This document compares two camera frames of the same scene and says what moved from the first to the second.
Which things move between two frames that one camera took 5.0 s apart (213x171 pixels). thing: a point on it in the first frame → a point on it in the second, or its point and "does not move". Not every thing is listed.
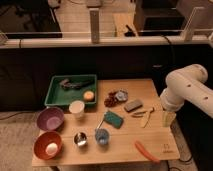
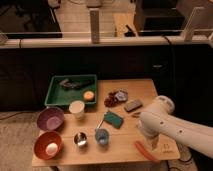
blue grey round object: x=122 y=95 does not move
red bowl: x=42 y=140 does not move
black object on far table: x=130 y=33 does not move
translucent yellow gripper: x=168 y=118 → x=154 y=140
